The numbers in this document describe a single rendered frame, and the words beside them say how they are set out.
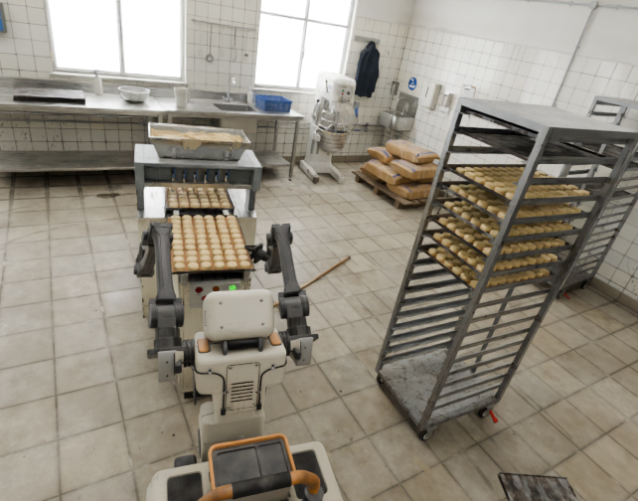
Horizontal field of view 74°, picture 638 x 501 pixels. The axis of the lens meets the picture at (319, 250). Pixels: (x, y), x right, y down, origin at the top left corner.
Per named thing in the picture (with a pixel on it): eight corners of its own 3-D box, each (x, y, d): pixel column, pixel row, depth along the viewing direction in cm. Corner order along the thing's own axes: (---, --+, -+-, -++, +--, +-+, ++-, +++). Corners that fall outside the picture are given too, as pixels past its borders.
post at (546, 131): (420, 431, 235) (550, 126, 153) (417, 426, 237) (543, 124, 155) (424, 429, 236) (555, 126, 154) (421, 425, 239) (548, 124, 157)
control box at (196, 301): (189, 304, 208) (189, 281, 201) (238, 300, 216) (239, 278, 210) (190, 309, 205) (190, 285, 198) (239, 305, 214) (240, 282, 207)
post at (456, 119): (377, 373, 269) (463, 97, 187) (374, 370, 271) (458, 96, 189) (381, 372, 270) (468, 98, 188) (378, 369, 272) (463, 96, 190)
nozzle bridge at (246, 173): (137, 195, 273) (134, 143, 257) (247, 196, 299) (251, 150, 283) (136, 218, 247) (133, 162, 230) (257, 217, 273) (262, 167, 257)
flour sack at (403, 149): (381, 149, 593) (383, 138, 585) (400, 148, 617) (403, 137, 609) (417, 167, 545) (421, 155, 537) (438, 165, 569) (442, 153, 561)
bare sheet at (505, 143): (529, 162, 165) (531, 158, 164) (458, 132, 194) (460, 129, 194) (615, 162, 192) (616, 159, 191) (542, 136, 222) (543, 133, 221)
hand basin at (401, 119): (420, 159, 644) (442, 83, 591) (401, 159, 625) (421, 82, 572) (383, 139, 715) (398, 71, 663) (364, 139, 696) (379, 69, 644)
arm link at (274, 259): (267, 242, 176) (293, 240, 178) (265, 229, 178) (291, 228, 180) (263, 275, 215) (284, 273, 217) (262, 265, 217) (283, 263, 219)
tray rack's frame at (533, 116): (418, 442, 238) (553, 127, 152) (370, 377, 276) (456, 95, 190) (496, 413, 267) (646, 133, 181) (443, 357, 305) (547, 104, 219)
